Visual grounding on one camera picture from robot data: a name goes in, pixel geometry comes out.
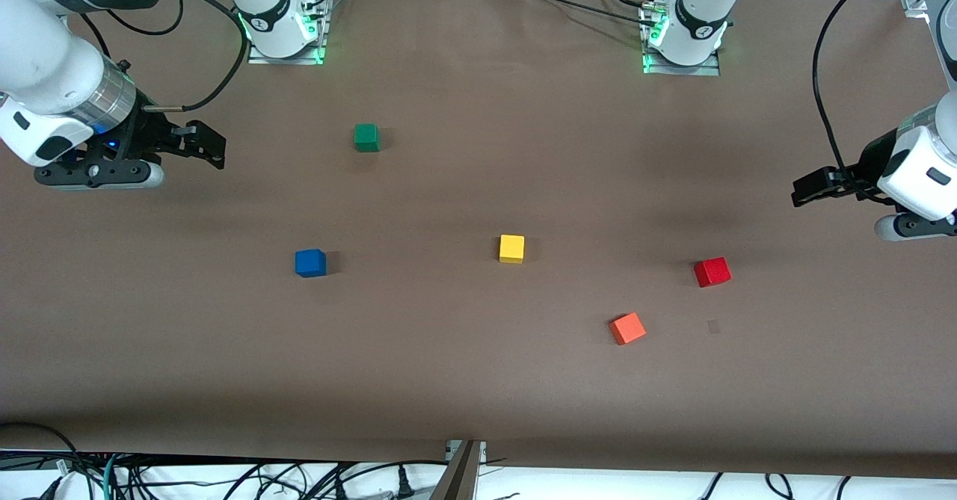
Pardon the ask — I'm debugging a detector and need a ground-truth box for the brown table cover sheet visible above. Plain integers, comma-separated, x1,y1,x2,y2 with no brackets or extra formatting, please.
0,0,957,480

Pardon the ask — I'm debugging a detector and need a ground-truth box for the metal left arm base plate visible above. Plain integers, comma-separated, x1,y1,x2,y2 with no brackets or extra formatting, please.
641,1,721,77

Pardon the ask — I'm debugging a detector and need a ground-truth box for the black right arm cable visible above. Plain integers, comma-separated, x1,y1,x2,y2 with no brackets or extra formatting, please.
79,0,250,114

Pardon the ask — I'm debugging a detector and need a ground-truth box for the orange cube block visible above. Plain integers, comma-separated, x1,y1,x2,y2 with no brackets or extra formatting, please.
609,312,647,346

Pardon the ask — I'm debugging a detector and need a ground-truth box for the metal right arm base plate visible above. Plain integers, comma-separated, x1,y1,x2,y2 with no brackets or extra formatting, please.
247,0,331,66

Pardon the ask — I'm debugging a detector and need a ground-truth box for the metal bracket beam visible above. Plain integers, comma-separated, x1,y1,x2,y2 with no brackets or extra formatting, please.
430,439,488,500

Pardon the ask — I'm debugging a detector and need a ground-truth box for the long black table cable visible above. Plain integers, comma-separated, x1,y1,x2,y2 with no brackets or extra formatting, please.
512,0,660,27

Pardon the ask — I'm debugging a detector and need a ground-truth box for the red cube block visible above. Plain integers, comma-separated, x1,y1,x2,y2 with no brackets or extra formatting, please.
694,256,732,288

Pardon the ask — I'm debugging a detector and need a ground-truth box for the black looped floor cable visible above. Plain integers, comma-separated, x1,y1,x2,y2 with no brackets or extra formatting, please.
0,421,81,480

